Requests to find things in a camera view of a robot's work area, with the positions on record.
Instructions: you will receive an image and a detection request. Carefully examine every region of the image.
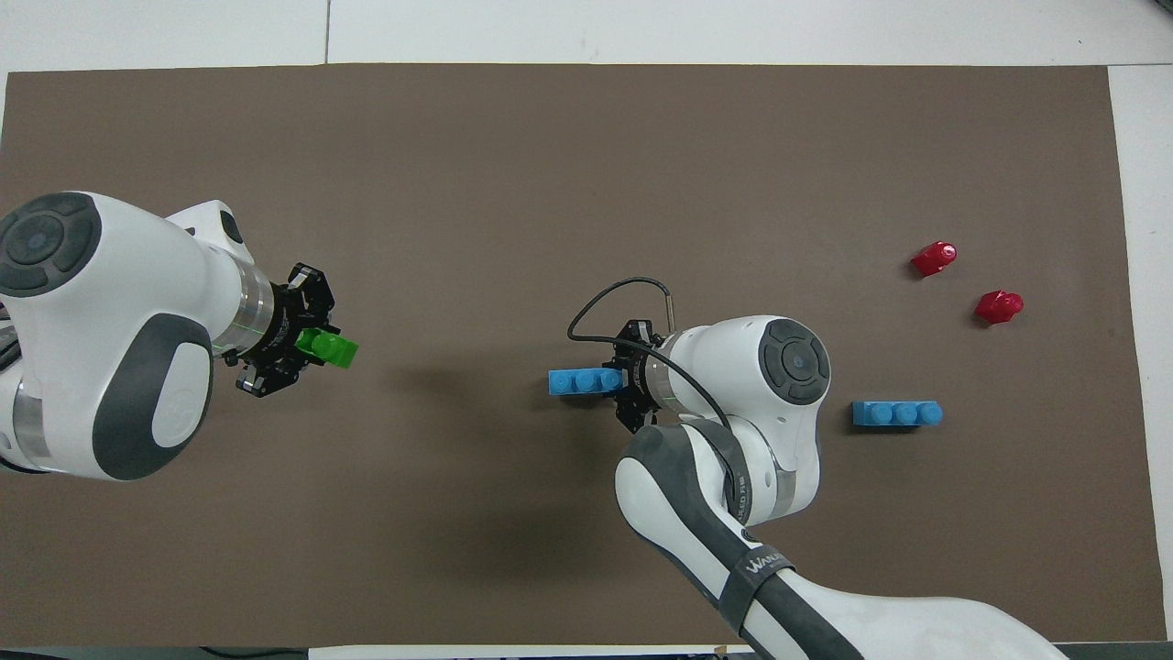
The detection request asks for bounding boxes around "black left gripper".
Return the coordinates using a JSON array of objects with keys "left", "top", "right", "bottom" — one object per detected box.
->
[{"left": 236, "top": 262, "right": 336, "bottom": 399}]

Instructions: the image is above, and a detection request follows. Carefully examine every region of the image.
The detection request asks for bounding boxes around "brown table mat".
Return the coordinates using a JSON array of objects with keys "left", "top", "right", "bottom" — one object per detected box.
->
[{"left": 0, "top": 62, "right": 1168, "bottom": 648}]

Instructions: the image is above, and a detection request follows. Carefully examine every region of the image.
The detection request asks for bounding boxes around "blue three-stud brick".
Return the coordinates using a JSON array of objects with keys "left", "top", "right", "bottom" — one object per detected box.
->
[
  {"left": 851, "top": 400, "right": 944, "bottom": 429},
  {"left": 547, "top": 367, "right": 627, "bottom": 398}
]

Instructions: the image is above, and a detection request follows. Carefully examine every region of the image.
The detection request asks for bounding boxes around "red single-stud brick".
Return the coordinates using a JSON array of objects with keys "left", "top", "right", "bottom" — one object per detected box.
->
[
  {"left": 973, "top": 290, "right": 1025, "bottom": 325},
  {"left": 910, "top": 240, "right": 959, "bottom": 278}
]

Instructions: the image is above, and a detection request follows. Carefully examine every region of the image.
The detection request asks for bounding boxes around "plain green two-stud brick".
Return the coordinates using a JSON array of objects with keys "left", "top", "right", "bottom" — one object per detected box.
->
[{"left": 295, "top": 327, "right": 360, "bottom": 371}]

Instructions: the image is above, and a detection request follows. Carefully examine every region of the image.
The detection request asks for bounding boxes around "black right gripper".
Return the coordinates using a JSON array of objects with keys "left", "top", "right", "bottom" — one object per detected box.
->
[{"left": 615, "top": 319, "right": 658, "bottom": 435}]

